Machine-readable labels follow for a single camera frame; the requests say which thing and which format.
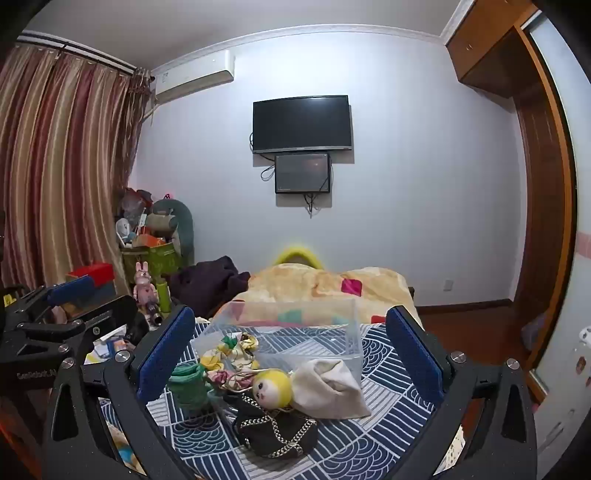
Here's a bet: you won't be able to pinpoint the pile of toys and bags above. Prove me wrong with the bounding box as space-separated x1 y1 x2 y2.
115 187 155 250

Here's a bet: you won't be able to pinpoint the pink rabbit figure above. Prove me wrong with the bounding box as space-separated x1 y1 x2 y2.
133 261 161 320

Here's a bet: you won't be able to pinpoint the scattered papers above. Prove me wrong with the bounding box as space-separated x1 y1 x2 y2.
85 325 129 366

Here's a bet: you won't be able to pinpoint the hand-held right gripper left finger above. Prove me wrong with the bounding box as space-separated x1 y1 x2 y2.
44 305 199 480

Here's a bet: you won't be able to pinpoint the small black monitor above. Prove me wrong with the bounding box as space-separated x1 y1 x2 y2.
274 153 332 195

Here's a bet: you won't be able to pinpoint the yellow-headed doll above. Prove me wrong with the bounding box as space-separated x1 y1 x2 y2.
252 368 295 409

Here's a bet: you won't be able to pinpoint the black chain bag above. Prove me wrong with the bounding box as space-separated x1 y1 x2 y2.
231 394 319 460

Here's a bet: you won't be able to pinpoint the clear plastic storage box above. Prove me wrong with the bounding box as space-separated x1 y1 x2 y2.
191 298 365 384

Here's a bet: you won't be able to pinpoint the dark purple clothing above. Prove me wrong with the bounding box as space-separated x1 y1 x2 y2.
168 255 251 319

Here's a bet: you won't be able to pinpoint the red box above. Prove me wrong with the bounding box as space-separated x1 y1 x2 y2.
73 263 116 283

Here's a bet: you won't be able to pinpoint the striped curtain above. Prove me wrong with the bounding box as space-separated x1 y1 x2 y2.
0 44 149 296

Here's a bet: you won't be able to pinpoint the yellow chair back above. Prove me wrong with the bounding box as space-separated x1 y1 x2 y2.
272 246 325 269

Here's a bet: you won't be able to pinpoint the wooden wardrobe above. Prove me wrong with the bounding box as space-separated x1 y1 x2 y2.
445 0 579 403

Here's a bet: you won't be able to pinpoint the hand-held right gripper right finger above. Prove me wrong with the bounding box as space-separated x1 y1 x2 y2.
385 305 539 480

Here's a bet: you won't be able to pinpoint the black wall television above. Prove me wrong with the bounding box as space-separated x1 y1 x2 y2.
252 95 350 155

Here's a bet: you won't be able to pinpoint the green storage box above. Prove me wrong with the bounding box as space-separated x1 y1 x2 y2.
121 240 184 292

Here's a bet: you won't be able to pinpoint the white air conditioner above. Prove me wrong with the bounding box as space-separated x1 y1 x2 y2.
150 50 236 105

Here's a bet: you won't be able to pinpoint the curtain rail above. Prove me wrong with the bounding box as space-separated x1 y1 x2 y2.
18 30 151 78

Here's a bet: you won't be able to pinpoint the beige cloth pouch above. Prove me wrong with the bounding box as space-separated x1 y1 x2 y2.
291 359 373 420

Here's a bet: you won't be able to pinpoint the yellow floral cloth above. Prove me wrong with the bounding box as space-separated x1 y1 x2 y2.
199 332 260 370

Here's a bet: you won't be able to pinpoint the green knitted pouch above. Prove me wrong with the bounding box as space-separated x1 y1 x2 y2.
167 361 219 411

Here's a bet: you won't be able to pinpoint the pink floral string pouch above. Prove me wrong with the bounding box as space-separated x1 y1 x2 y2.
205 367 256 394

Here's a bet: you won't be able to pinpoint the white sliding door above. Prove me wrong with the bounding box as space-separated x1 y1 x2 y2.
526 9 591 480

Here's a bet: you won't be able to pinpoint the yellow patchwork blanket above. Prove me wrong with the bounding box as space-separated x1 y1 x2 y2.
212 265 419 326

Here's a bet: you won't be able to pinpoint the grey-blue box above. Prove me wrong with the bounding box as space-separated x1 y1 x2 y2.
69 279 117 311

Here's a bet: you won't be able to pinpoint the grey-green plush toy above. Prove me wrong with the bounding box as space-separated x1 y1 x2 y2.
151 198 195 268

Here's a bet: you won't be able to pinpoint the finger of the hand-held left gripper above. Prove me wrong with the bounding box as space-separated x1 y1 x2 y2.
14 274 96 324
60 294 139 367

